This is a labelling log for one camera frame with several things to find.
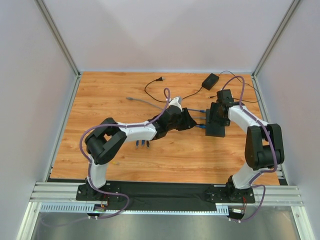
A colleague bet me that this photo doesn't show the black network switch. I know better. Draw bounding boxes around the black network switch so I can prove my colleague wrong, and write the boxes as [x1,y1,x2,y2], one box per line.
[205,109,226,138]

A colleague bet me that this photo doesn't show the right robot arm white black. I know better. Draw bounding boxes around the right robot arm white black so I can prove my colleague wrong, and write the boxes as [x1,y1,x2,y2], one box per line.
[205,102,285,201]

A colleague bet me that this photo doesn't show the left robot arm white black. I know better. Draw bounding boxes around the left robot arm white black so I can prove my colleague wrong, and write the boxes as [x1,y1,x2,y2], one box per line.
[76,105,197,201]

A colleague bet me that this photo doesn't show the black power adapter brick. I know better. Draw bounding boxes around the black power adapter brick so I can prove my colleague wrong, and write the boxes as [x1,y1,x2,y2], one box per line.
[201,73,220,91]

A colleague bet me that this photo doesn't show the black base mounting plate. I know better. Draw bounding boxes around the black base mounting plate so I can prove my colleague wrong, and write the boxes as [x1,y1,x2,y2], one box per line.
[85,181,255,210]

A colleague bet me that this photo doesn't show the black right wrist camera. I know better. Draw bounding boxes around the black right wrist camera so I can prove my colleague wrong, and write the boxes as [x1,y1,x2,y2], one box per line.
[216,89,234,105]

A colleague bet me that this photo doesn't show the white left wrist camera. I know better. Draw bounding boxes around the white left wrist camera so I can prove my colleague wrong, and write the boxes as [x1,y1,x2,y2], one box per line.
[169,96,182,108]

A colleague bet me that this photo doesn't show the thin black adapter output cable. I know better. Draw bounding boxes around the thin black adapter output cable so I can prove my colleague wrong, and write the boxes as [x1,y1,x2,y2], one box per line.
[208,70,261,103]

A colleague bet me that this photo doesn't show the grey ethernet cable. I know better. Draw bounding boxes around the grey ethernet cable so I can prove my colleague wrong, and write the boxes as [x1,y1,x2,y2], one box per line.
[126,96,207,120]

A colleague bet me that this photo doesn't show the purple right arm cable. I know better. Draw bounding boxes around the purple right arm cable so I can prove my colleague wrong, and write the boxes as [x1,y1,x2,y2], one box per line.
[219,75,278,224]

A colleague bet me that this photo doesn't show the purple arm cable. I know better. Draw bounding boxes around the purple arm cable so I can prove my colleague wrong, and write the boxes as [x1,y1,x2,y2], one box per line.
[39,87,181,227]
[219,75,278,224]

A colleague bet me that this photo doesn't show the right aluminium frame post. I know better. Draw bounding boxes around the right aluminium frame post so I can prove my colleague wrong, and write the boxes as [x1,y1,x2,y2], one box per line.
[251,0,302,78]

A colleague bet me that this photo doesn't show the aluminium frame post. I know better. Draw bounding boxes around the aluminium frame post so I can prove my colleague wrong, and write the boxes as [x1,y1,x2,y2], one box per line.
[251,0,302,78]
[34,0,81,77]

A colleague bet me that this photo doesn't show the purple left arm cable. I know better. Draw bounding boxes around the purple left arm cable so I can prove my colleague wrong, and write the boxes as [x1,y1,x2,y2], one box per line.
[39,87,181,227]

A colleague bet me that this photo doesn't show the grey slotted cable duct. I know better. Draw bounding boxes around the grey slotted cable duct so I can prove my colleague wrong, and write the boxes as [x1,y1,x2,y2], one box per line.
[39,202,242,216]

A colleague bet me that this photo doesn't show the left aluminium frame post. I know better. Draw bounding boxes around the left aluminium frame post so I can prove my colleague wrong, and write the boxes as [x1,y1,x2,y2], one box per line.
[34,0,81,77]

